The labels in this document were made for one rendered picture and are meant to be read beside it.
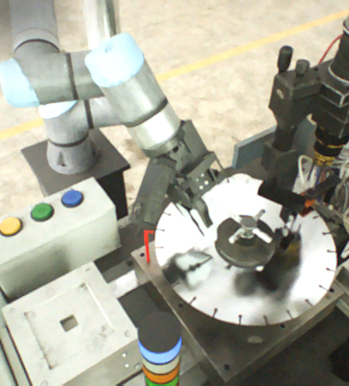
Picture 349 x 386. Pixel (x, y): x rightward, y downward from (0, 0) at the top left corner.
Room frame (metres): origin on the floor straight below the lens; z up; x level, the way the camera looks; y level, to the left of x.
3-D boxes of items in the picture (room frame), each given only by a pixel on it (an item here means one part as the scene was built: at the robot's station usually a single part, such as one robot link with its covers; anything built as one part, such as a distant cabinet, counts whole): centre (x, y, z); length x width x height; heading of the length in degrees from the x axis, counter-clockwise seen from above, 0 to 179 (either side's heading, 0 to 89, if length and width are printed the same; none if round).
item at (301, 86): (0.50, -0.18, 1.17); 0.06 x 0.05 x 0.20; 115
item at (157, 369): (0.17, 0.01, 1.11); 0.05 x 0.04 x 0.03; 34
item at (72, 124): (0.90, 0.29, 0.91); 0.13 x 0.12 x 0.14; 104
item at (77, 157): (0.90, 0.30, 0.80); 0.15 x 0.15 x 0.10
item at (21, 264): (0.54, 0.27, 0.82); 0.28 x 0.11 x 0.15; 124
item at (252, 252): (0.44, -0.13, 0.96); 0.11 x 0.11 x 0.03
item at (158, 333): (0.17, 0.01, 1.14); 0.05 x 0.04 x 0.03; 34
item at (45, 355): (0.30, 0.18, 0.82); 0.18 x 0.18 x 0.15; 34
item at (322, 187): (0.55, -0.29, 0.95); 0.10 x 0.03 x 0.07; 124
